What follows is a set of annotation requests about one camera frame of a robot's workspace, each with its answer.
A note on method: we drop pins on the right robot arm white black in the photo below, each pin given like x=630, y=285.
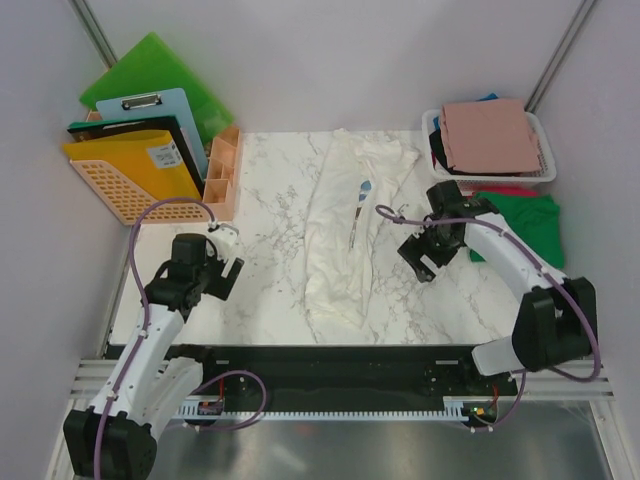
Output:
x=557, y=317

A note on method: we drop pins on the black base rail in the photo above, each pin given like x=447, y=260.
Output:
x=344, y=378

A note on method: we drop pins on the white printed t shirt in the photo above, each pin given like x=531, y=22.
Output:
x=358, y=174

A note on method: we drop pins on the black folder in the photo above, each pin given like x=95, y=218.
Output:
x=84, y=131

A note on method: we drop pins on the pink folded t shirt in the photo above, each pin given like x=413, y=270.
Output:
x=489, y=137

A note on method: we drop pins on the light blue clipboard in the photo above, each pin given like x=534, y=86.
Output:
x=171, y=102

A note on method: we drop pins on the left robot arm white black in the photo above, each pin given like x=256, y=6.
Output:
x=116, y=436

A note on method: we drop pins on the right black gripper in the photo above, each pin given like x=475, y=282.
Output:
x=414, y=247

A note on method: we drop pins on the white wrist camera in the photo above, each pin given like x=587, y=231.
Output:
x=221, y=241
x=401, y=211

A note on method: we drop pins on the red t shirt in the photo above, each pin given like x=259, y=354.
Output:
x=506, y=190

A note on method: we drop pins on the orange mesh file holder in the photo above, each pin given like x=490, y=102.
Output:
x=127, y=201

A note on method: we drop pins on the black garment in basket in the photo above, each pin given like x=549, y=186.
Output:
x=437, y=149

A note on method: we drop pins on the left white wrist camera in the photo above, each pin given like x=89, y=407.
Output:
x=221, y=241

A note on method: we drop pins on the white laundry basket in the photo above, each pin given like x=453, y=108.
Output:
x=545, y=174

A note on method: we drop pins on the peach compartment organizer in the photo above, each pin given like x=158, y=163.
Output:
x=222, y=179

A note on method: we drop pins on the yellow folder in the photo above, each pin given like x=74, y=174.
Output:
x=149, y=158

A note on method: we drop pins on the white cable duct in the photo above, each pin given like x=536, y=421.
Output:
x=194, y=409

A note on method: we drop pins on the green plastic board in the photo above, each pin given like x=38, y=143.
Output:
x=152, y=66

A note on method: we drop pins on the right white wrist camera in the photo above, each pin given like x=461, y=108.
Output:
x=401, y=211

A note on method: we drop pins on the green t shirt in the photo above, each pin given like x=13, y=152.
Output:
x=535, y=219

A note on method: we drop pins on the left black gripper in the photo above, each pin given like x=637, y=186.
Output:
x=220, y=285

